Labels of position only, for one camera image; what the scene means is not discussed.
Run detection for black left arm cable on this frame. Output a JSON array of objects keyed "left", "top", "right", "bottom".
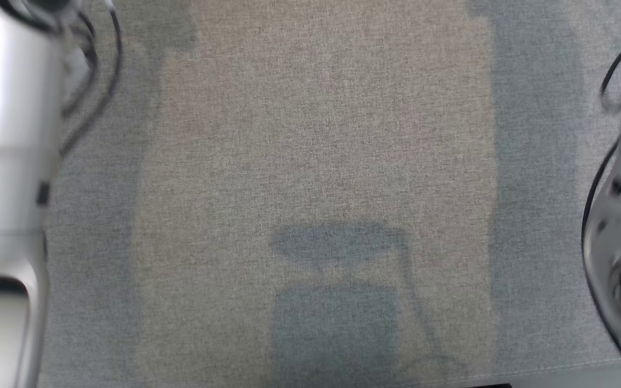
[{"left": 0, "top": 0, "right": 123, "bottom": 158}]

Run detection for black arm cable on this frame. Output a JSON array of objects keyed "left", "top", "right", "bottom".
[
  {"left": 0, "top": 0, "right": 123, "bottom": 158},
  {"left": 581, "top": 27, "right": 621, "bottom": 384}
]

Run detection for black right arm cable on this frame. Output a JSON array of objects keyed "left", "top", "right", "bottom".
[{"left": 581, "top": 27, "right": 621, "bottom": 384}]

